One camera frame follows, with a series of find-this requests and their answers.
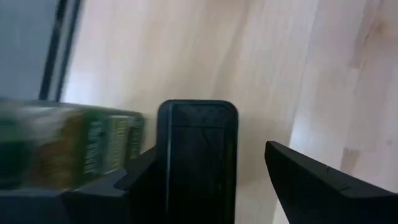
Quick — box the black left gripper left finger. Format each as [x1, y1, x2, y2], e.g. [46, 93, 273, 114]
[63, 146, 159, 224]

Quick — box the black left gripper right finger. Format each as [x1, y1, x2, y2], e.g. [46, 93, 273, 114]
[264, 140, 398, 224]

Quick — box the green-lidded spice jar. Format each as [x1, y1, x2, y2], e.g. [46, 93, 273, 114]
[0, 98, 146, 191]

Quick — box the black aluminium table frame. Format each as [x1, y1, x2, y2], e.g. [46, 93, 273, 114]
[38, 0, 82, 103]

